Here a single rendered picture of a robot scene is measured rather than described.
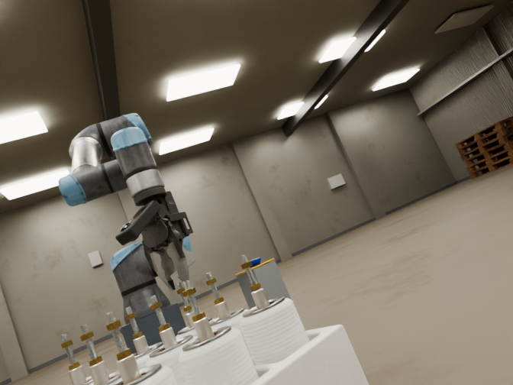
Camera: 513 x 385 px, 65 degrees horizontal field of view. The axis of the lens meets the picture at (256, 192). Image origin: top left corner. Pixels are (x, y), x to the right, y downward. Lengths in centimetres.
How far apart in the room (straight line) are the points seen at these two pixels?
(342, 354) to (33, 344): 936
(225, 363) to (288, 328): 12
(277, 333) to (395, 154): 1216
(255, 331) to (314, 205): 1030
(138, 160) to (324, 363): 55
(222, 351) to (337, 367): 19
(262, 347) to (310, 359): 7
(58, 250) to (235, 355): 937
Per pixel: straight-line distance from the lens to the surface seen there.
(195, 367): 59
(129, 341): 133
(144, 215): 84
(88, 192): 102
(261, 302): 68
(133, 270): 136
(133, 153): 91
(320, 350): 65
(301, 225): 1063
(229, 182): 1033
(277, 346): 65
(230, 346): 59
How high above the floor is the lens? 33
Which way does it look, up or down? 9 degrees up
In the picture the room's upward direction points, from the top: 23 degrees counter-clockwise
